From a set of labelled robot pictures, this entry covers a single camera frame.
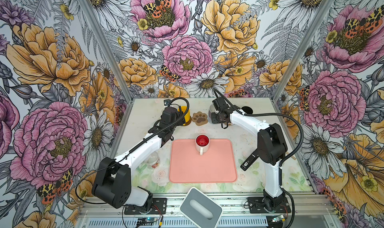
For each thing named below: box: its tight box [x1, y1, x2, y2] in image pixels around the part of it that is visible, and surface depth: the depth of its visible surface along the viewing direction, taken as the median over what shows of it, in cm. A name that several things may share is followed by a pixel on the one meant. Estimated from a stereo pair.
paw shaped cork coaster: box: [191, 111, 208, 126], surface depth 111 cm
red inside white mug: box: [195, 134, 210, 156], surface depth 91 cm
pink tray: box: [169, 139, 238, 183], surface depth 91 cm
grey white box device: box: [179, 187, 223, 228], surface depth 71 cm
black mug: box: [241, 106, 253, 115], surface depth 104 cm
